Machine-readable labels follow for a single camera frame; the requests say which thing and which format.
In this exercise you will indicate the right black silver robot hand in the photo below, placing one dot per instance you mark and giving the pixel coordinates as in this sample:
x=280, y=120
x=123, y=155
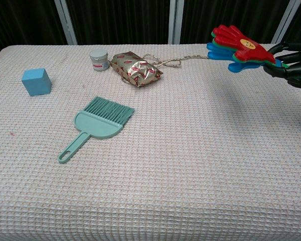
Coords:
x=296, y=70

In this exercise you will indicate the red blue green hand clapper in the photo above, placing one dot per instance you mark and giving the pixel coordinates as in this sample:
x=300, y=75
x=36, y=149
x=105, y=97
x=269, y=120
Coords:
x=243, y=47

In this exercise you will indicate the teal plastic hand brush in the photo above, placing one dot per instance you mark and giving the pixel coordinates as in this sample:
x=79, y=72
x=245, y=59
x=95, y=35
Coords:
x=97, y=123

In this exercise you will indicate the gold foil snack bag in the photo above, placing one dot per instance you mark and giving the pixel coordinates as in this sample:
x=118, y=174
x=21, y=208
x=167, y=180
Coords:
x=136, y=69

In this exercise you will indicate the beige waffle tablecloth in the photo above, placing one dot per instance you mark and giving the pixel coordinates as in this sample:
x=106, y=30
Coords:
x=150, y=175

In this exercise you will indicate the dark pleated curtain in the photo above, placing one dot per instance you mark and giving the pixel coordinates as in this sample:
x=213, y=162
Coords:
x=120, y=20

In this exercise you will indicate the small white plastic jar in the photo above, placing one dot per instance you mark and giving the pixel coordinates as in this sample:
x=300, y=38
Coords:
x=99, y=60

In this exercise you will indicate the blue cube block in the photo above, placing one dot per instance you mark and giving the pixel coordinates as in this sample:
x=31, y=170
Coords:
x=36, y=82

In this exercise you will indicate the white metal frame post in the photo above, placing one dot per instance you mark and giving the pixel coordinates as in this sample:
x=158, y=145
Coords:
x=286, y=22
x=65, y=22
x=176, y=22

